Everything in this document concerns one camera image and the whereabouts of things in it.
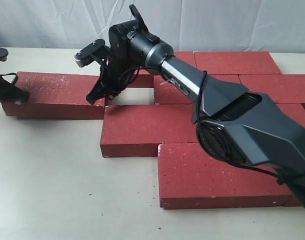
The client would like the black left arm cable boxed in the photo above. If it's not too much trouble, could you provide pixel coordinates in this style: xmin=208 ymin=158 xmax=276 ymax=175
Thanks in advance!
xmin=0 ymin=72 xmax=18 ymax=87

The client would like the white fabric backdrop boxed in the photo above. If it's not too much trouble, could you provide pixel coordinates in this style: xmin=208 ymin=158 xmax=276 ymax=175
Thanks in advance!
xmin=0 ymin=0 xmax=305 ymax=53

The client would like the red brick middle row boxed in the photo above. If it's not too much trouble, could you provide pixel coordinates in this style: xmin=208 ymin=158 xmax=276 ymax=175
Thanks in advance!
xmin=277 ymin=103 xmax=305 ymax=128

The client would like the red brick top back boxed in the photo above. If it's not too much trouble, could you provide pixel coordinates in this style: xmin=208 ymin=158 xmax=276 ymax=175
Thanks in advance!
xmin=1 ymin=71 xmax=107 ymax=120

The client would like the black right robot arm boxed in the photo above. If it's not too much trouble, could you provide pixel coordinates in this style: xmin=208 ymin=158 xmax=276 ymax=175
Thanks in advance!
xmin=75 ymin=20 xmax=305 ymax=208

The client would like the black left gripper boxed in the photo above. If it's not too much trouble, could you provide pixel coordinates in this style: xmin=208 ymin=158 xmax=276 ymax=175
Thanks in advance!
xmin=0 ymin=72 xmax=30 ymax=103

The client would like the red brick row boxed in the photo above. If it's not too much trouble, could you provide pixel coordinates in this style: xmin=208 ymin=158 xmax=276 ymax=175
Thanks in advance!
xmin=277 ymin=103 xmax=305 ymax=128
xmin=238 ymin=74 xmax=305 ymax=109

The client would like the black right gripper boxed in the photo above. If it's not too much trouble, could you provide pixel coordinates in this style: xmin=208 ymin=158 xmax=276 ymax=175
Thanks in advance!
xmin=86 ymin=54 xmax=135 ymax=105

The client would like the red brick right row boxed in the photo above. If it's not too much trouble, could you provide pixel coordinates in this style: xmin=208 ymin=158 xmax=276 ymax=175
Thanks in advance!
xmin=238 ymin=74 xmax=305 ymax=109

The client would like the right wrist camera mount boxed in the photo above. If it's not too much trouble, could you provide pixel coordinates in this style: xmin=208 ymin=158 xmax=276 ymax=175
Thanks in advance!
xmin=74 ymin=39 xmax=111 ymax=68

